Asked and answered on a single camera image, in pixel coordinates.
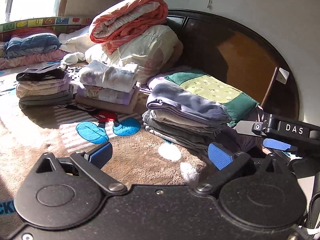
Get Mickey Mouse plush blanket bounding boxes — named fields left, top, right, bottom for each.
left=1, top=68, right=205, bottom=238

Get cream folded quilt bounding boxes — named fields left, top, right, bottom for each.
left=85, top=25, right=183, bottom=85

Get orange white rolled quilt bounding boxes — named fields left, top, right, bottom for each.
left=89, top=0, right=168, bottom=54

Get floral purple bedding stack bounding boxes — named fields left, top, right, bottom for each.
left=75, top=60, right=140, bottom=114

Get grey folded clothes stack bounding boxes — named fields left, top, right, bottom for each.
left=142, top=109, right=228, bottom=152

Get green patchwork blanket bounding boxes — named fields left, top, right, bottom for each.
left=147, top=69, right=261, bottom=128

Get purple grey sweatpants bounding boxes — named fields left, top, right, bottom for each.
left=146, top=82, right=232, bottom=127

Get pink floral long quilt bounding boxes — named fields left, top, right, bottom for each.
left=1, top=42, right=67, bottom=70

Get dark wooden headboard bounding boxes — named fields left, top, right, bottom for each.
left=166, top=9, right=300, bottom=120

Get colourful alphabet foam mat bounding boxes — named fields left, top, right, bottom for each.
left=1, top=17, right=93, bottom=33

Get black garment on stack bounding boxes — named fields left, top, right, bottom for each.
left=16, top=63, right=67, bottom=82

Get cream grey clothes stack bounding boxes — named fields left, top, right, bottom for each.
left=16, top=74, right=74, bottom=109

